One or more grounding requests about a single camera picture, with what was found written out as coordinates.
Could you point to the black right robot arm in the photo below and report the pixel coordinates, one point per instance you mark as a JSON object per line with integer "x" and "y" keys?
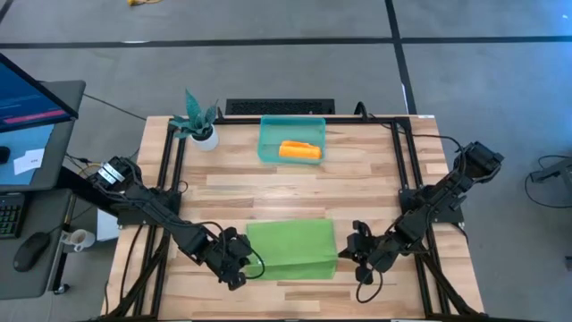
{"x": 433, "y": 201}

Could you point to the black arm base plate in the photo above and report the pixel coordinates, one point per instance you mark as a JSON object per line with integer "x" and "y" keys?
{"x": 125, "y": 220}
{"x": 451, "y": 217}

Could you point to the teal plastic basket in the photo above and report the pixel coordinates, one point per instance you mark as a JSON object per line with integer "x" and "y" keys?
{"x": 268, "y": 129}

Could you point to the grey side desk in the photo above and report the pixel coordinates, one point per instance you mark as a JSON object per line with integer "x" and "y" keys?
{"x": 44, "y": 277}

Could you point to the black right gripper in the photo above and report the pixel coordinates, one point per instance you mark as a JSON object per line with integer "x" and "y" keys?
{"x": 373, "y": 252}

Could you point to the green microfiber towel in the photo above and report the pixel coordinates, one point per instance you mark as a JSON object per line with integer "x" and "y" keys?
{"x": 290, "y": 250}

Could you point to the orange microfiber towel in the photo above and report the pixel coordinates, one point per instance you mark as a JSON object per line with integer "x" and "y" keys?
{"x": 299, "y": 150}

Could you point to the black aluminium table frame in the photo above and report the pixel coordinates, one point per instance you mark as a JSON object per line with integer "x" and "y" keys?
{"x": 241, "y": 121}

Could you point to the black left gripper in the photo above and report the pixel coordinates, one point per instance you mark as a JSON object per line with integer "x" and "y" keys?
{"x": 234, "y": 257}

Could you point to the white paper note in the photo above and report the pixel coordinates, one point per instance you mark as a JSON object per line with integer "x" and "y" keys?
{"x": 29, "y": 161}

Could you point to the white table edge label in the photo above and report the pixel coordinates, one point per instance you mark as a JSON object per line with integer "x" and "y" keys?
{"x": 425, "y": 116}

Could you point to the small black round object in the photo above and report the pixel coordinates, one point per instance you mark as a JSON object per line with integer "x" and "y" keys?
{"x": 3, "y": 155}

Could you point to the black computer mouse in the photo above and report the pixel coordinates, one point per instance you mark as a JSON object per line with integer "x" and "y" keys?
{"x": 29, "y": 252}

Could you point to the black floor stand leg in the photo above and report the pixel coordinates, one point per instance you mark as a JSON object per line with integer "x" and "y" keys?
{"x": 554, "y": 170}

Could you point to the black desk strut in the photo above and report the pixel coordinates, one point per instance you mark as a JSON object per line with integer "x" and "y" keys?
{"x": 76, "y": 183}

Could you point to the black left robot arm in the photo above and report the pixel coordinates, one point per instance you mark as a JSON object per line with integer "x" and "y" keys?
{"x": 161, "y": 210}

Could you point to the snake plant in white pot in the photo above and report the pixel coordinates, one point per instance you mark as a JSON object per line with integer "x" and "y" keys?
{"x": 206, "y": 141}

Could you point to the black backlit keyboard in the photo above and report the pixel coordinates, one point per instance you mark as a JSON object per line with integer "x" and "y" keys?
{"x": 11, "y": 219}

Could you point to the blue-screen computer monitor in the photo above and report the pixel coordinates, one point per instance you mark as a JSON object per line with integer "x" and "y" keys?
{"x": 27, "y": 103}

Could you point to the white cup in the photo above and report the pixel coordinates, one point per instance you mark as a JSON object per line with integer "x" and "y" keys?
{"x": 82, "y": 239}

